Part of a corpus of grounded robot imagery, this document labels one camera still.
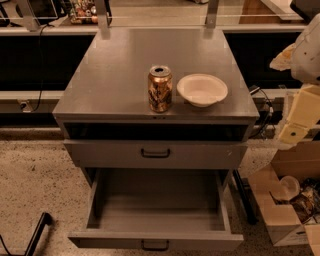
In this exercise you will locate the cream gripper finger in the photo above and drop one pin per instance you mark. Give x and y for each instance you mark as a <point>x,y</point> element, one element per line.
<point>283,60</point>
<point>303,115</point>

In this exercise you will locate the orange soda can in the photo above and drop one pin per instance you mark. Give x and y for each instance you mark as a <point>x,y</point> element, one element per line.
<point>160,88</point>

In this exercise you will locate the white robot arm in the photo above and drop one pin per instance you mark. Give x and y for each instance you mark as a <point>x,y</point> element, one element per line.
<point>303,59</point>

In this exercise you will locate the grey drawer cabinet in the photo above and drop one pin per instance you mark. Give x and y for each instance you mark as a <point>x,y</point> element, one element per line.
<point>107,99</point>

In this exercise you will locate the grey open middle drawer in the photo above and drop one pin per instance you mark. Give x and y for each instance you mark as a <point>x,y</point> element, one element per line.
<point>157,210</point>

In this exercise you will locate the grey upper drawer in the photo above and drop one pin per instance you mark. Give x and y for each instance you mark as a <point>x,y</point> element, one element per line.
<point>155,154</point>

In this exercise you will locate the dark object top right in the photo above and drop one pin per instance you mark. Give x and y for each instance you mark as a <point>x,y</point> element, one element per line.
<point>306,9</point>

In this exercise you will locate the white cup in box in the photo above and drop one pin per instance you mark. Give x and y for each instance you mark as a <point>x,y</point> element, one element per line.
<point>291,186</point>

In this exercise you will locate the cardboard box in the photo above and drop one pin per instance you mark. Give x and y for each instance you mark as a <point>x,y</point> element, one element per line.
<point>281,220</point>

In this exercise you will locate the white paper bowl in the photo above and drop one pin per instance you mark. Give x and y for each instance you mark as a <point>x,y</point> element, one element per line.
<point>202,90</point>

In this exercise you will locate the dark crumpled bag in box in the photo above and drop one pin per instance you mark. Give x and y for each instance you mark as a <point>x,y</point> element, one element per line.
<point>307,203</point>

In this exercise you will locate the black floor leg right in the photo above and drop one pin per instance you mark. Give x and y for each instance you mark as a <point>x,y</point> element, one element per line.
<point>251,218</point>

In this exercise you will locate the basket of colourful items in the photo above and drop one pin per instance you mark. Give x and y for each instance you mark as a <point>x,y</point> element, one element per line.
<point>83,12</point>

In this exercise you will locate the dark monitor top left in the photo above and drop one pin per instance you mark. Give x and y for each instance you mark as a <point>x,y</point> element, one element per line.
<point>44,9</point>

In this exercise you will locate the black bar on floor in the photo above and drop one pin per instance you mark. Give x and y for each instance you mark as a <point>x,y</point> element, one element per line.
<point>45,220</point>

